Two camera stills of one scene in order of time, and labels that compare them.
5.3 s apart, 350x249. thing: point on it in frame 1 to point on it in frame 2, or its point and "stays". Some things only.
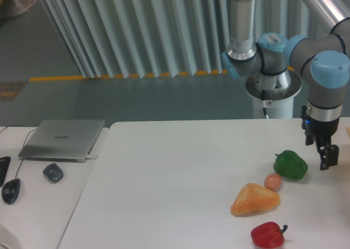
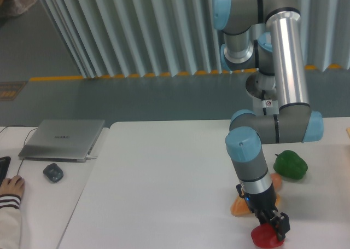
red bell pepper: [268, 235] stays
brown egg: [273, 181] stays
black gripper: [322, 131] to [263, 204]
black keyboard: [4, 164] stays
